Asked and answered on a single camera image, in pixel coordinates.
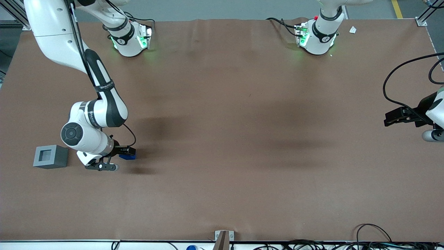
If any long black looping cable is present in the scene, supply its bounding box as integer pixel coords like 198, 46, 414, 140
383, 52, 444, 122

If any gray square hollow base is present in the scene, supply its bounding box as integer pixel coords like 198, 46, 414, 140
33, 144, 69, 170

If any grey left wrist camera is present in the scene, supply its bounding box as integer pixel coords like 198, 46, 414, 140
421, 129, 444, 142

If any black arched cable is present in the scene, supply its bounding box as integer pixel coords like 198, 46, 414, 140
356, 223, 393, 243

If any paper table cover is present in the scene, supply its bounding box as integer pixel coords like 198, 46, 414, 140
0, 17, 444, 242

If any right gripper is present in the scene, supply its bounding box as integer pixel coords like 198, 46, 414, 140
76, 140, 137, 167

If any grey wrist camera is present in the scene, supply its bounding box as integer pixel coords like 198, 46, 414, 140
85, 158, 119, 172
421, 129, 444, 142

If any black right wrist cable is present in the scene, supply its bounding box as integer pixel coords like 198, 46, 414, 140
66, 0, 137, 149

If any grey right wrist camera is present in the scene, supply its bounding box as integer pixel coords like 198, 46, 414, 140
85, 158, 119, 172

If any black tangled cable bundle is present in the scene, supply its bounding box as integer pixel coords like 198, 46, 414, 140
253, 239, 444, 250

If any aluminium frame profile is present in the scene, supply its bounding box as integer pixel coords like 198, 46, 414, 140
416, 0, 444, 27
0, 0, 31, 31

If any metal bracket with post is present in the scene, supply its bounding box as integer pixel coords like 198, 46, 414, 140
214, 230, 235, 250

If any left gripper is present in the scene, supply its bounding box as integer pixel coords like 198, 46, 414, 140
384, 87, 444, 129

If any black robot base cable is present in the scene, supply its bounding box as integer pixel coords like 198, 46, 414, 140
123, 12, 155, 30
266, 17, 299, 37

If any short black curved cable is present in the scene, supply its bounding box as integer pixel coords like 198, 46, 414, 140
428, 57, 444, 85

